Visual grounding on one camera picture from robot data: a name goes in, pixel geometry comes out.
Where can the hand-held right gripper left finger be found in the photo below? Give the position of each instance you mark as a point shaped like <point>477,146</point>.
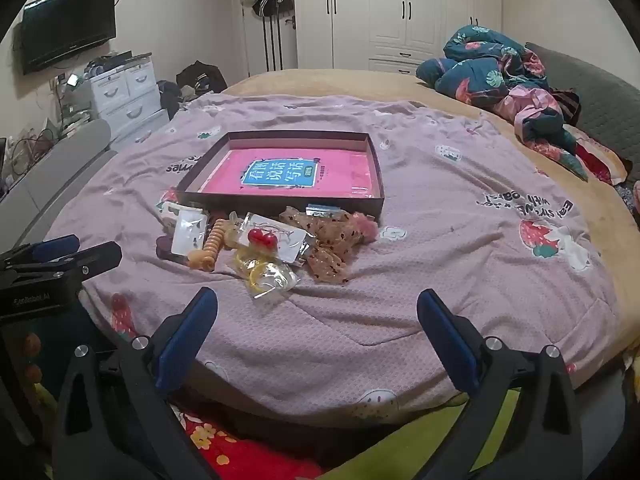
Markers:
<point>186,337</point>

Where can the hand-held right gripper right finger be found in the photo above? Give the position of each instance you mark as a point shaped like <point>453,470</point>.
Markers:
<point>447,345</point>

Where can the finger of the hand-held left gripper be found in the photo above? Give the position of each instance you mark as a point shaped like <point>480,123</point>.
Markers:
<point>95,259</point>
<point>52,247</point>

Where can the white earring card packet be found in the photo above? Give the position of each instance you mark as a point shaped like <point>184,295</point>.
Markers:
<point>187,232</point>

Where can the yellow hoop earrings bag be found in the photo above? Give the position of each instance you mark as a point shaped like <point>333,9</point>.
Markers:
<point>265,277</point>

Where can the beige claw hair clip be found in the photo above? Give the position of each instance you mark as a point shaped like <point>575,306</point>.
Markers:
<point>233,230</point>

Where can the beige dotted scrunchie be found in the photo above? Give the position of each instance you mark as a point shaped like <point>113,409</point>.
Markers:
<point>325,250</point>

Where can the dark shallow cardboard box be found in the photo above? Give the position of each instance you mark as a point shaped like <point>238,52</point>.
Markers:
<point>378,170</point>

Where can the dark purple hair accessory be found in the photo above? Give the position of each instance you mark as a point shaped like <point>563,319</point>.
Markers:
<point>165,251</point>

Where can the purple printed blanket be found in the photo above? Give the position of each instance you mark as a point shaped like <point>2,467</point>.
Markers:
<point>400,285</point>

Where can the teal white packet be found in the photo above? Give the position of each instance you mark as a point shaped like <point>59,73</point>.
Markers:
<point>167,212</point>

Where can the red floral cloth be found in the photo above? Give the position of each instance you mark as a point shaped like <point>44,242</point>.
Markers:
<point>215,447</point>

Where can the yellow-green cloth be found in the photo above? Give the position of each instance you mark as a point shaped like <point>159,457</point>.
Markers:
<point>400,450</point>

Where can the red cherry earrings packet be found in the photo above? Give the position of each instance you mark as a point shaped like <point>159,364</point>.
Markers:
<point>262,237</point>

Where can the white drawer cabinet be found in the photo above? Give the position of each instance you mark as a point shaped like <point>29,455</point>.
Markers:
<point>125,95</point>

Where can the dark bag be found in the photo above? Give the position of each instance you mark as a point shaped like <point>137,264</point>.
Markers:
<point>171,97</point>

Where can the blue hair clip packet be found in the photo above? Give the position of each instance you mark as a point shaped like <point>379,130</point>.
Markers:
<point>322,210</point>

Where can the black bag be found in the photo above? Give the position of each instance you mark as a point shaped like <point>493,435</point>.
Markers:
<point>200,77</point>

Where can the black flat television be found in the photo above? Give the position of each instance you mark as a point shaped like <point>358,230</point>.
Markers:
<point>65,25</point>

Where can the red patterned pillow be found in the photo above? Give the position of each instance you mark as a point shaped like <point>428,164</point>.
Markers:
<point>600,160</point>

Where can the teal floral quilt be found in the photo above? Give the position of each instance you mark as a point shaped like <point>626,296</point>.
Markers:
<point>475,75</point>

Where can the beige bed sheet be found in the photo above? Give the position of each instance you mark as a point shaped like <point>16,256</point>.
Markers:
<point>350,82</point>

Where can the grey quilted headboard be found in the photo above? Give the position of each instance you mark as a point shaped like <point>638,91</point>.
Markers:
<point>610,105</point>

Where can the white wardrobe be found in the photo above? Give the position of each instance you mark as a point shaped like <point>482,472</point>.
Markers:
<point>385,10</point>

